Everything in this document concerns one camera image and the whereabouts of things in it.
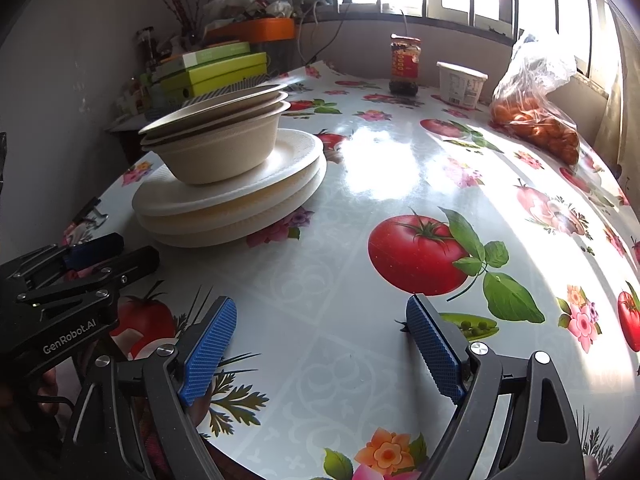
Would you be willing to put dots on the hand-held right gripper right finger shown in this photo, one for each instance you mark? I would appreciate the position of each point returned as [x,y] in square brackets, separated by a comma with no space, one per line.
[435,350]

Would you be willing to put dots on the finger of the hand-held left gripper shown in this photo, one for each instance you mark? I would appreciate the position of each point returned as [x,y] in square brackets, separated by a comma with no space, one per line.
[135,262]
[95,250]

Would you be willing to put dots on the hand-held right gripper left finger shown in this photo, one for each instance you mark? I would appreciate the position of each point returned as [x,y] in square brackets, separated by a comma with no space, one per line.
[205,355]

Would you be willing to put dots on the white foam plate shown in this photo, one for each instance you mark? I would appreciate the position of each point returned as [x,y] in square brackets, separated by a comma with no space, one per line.
[290,160]
[225,217]
[225,239]

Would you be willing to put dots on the beige paper bowl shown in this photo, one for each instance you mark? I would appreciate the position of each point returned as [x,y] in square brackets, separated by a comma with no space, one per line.
[260,108]
[210,102]
[225,155]

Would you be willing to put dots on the person's left hand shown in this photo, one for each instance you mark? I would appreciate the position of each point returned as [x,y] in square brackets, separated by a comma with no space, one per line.
[42,387]

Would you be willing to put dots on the black table clip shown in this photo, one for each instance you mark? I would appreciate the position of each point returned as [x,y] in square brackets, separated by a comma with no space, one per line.
[92,215]

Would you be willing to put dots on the yellow green flat box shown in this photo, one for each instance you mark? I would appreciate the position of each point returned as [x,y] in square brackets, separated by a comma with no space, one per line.
[225,71]
[175,91]

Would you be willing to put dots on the printed vegetable tablecloth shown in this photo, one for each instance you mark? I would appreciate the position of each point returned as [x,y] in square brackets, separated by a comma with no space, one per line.
[350,185]

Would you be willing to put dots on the dark glass bottle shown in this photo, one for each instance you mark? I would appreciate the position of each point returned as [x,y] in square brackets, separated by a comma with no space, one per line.
[146,47]

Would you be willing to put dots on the clear plastic bag of oranges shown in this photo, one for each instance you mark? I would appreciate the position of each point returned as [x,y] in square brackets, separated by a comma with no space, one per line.
[540,130]

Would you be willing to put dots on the white plastic tub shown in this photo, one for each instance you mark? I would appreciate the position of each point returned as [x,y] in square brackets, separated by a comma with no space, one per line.
[460,87]

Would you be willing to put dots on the orange box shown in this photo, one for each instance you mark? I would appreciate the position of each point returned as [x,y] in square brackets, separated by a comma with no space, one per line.
[270,30]

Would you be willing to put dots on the glass jar with red label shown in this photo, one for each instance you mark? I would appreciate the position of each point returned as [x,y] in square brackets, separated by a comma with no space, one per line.
[404,65]

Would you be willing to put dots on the patterned cream curtain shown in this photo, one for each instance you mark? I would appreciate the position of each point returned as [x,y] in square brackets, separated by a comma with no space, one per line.
[627,110]

